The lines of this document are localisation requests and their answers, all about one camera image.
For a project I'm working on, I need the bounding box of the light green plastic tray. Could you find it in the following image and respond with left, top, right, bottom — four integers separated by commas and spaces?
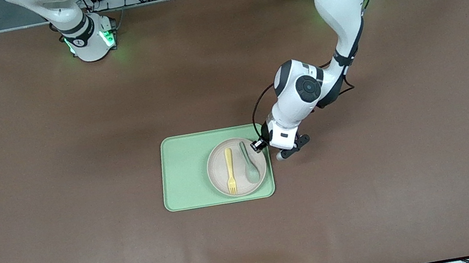
153, 121, 278, 215

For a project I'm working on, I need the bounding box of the yellow plastic fork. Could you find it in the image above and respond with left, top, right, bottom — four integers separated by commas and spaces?
221, 147, 240, 196

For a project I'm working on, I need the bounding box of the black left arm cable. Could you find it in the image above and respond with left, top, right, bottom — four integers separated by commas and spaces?
245, 56, 362, 142

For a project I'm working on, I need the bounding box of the round beige plate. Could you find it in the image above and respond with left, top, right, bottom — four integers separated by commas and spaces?
202, 133, 272, 202

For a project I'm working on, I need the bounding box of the sage green plastic spoon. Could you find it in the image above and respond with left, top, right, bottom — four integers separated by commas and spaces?
238, 139, 262, 185

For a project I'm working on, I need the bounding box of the brown table mat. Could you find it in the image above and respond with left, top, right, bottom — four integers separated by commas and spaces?
0, 0, 469, 263

